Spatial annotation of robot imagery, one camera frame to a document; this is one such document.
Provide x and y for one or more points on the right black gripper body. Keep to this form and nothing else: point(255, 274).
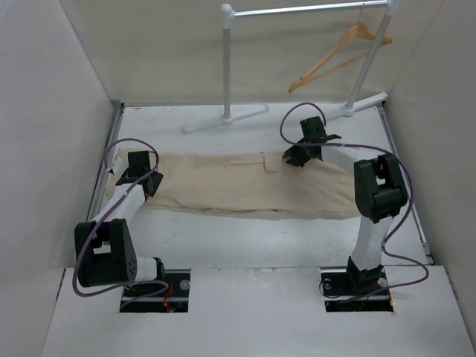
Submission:
point(300, 155)

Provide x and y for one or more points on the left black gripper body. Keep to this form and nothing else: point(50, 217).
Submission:
point(156, 179)

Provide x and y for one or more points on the beige trousers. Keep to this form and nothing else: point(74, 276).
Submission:
point(253, 185)

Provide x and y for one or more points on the wooden clothes hanger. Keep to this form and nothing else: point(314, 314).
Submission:
point(342, 52)

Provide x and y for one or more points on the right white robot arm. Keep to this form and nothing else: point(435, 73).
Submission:
point(379, 192)

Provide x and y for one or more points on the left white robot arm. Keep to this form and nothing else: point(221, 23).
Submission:
point(104, 248)

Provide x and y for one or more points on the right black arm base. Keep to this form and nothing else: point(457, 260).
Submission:
point(351, 289)

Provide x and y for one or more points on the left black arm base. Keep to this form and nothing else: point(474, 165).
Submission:
point(154, 298)

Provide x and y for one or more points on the white metal clothes rack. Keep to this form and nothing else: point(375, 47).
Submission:
point(347, 108)

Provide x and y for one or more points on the left aluminium table rail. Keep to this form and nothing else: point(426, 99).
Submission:
point(101, 129)

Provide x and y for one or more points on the aluminium table rail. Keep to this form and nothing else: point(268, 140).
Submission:
point(413, 214)
point(101, 129)

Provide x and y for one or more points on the right aluminium table rail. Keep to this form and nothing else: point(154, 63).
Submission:
point(413, 214)

